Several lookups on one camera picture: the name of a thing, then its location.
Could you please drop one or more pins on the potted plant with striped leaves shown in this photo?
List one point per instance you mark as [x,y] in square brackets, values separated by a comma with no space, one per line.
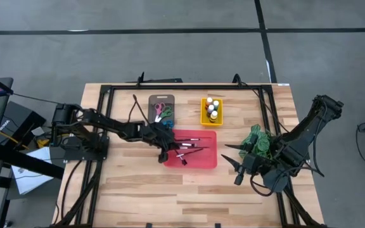
[258,141]

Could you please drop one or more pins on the grey translucent plastic bin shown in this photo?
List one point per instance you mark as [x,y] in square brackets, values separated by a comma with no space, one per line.
[161,104]

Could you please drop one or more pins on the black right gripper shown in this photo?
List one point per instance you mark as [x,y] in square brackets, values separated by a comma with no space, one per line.
[258,163]

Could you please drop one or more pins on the white paper sheet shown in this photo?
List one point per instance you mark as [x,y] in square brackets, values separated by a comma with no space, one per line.
[30,172]

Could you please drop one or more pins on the black equipment box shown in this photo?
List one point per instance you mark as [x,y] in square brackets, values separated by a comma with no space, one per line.
[21,122]

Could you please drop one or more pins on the yellow paint bottle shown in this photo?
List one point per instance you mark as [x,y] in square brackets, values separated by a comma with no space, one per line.
[213,116]

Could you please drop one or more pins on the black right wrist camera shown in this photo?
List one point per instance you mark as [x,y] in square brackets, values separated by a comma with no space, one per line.
[239,177]

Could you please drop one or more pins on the yellow plastic basket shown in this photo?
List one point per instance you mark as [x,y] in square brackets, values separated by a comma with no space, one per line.
[211,123]

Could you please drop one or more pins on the black brush with silver ferrule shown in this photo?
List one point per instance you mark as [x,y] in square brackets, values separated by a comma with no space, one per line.
[189,153]

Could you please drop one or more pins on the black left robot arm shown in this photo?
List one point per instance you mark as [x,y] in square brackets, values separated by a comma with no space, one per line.
[106,125]

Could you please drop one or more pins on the pink scissors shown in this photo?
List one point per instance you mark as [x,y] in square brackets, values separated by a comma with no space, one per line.
[159,108]

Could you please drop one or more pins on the black comb brush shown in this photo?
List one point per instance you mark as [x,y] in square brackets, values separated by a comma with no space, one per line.
[183,161]

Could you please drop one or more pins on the pink translucent plastic bin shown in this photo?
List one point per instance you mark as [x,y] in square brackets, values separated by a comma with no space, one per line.
[206,158]

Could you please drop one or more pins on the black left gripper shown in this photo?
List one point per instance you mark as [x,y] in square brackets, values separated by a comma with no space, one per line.
[157,134]

